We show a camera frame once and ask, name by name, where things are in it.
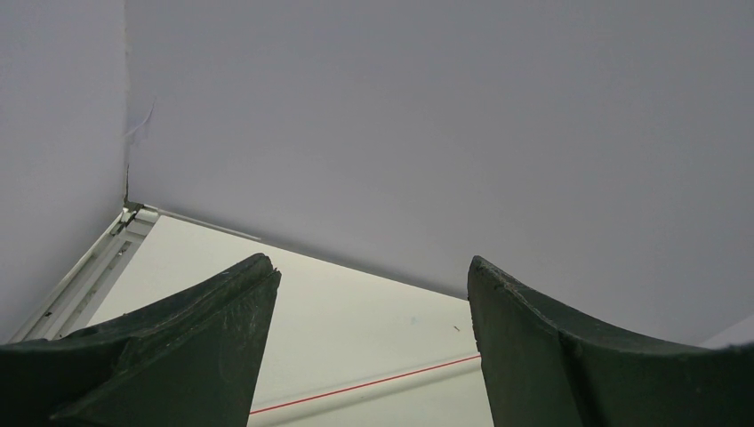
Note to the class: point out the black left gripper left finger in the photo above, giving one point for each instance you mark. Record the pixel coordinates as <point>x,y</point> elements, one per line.
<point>190,359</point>

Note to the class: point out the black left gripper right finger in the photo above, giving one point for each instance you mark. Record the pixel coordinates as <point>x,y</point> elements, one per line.
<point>545,363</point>

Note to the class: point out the white PVC pipe frame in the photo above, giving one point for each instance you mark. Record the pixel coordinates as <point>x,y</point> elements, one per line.
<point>329,401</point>

